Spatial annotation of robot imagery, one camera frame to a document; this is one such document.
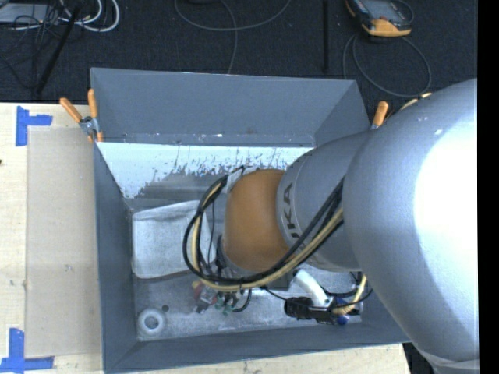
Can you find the pale cardboard board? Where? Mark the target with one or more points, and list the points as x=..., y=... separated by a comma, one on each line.
x=62, y=240

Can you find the black cylinder on white bracket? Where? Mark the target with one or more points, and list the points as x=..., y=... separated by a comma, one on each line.
x=302, y=308

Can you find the small blue object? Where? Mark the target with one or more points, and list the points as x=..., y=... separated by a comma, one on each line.
x=343, y=320

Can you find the small red object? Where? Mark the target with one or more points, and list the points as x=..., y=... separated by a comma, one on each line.
x=197, y=288

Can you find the grey metal bin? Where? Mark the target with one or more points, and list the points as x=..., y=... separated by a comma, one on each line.
x=117, y=248

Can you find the white cloth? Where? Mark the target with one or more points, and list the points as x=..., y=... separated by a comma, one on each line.
x=160, y=236

